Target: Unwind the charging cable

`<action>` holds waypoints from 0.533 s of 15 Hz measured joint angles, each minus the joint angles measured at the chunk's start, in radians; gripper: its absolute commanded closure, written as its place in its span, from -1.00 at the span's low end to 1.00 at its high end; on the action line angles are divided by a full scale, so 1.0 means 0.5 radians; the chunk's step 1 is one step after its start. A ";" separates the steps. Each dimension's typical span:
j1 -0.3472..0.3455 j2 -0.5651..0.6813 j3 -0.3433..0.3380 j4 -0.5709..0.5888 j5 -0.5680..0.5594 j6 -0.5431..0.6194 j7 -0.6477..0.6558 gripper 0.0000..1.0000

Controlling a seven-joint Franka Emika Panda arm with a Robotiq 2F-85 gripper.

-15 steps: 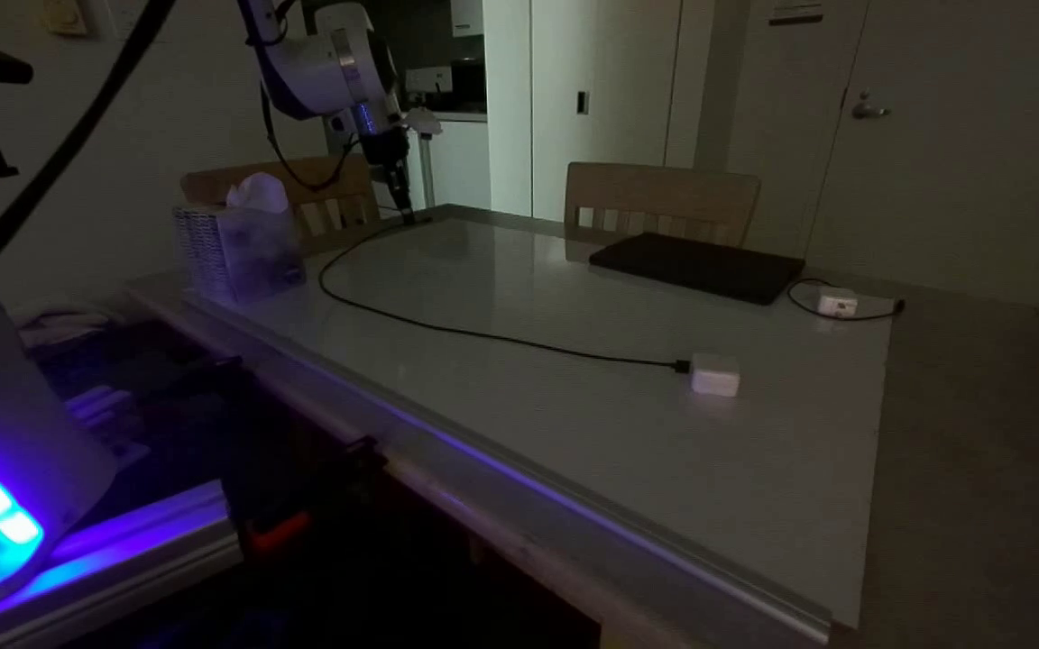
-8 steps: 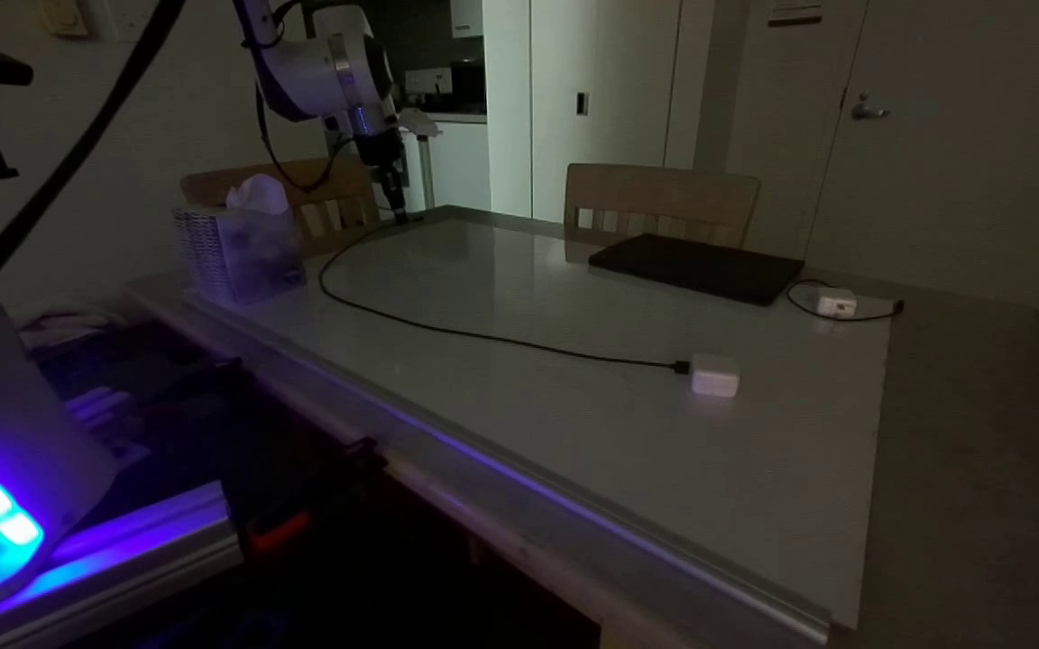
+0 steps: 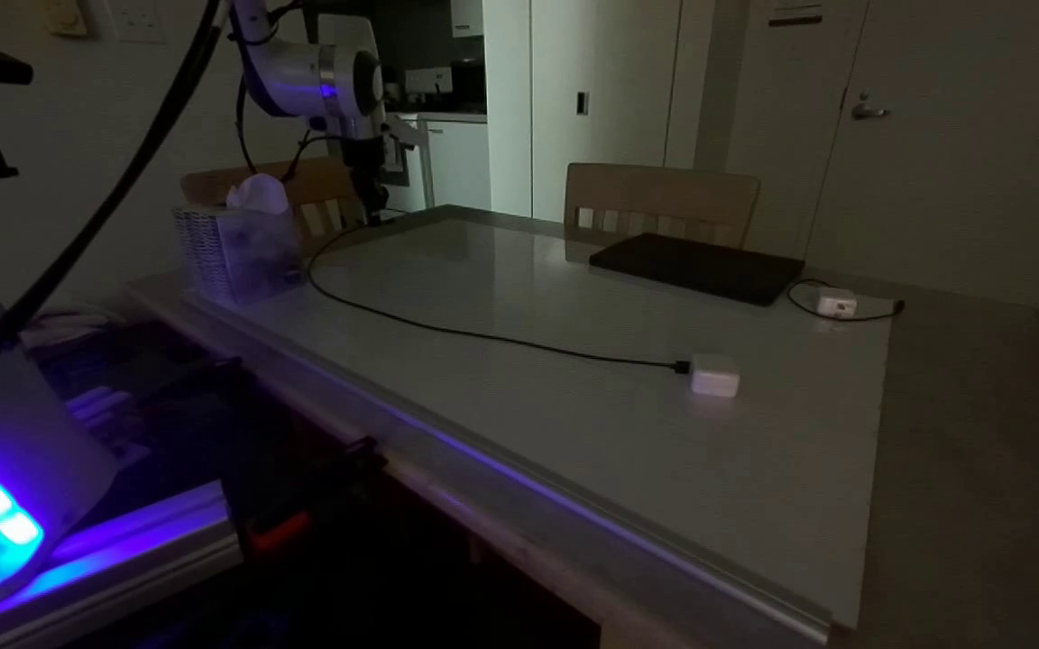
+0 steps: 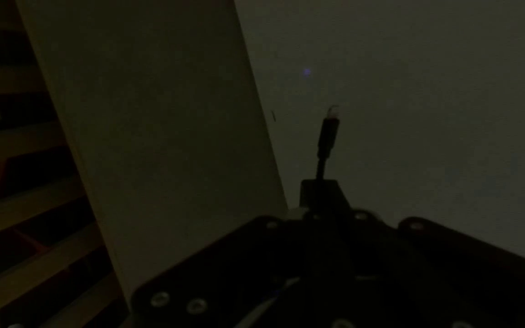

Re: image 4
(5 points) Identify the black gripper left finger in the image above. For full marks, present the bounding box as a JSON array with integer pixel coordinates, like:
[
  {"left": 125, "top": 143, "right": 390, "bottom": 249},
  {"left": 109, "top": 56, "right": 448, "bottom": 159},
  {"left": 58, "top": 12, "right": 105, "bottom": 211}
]
[{"left": 129, "top": 178, "right": 324, "bottom": 328}]

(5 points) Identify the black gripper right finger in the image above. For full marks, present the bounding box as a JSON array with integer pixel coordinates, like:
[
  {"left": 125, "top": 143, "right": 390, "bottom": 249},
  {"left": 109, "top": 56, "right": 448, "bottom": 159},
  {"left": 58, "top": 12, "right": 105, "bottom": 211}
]
[{"left": 322, "top": 178, "right": 525, "bottom": 328}]

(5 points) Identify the black charging cable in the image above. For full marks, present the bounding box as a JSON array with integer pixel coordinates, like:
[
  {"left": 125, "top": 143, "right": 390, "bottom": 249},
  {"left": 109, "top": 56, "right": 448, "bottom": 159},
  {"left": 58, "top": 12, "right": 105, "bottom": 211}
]
[{"left": 315, "top": 103, "right": 342, "bottom": 181}]

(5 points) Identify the white table mat board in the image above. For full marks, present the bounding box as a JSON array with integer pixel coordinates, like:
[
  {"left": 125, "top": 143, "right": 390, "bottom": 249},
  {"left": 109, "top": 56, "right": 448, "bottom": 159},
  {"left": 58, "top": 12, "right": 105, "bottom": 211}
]
[{"left": 233, "top": 0, "right": 525, "bottom": 269}]

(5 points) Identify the wooden slatted chair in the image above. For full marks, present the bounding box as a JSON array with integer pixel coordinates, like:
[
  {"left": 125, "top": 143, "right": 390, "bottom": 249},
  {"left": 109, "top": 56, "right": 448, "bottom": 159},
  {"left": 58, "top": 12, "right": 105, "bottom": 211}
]
[{"left": 0, "top": 34, "right": 131, "bottom": 328}]

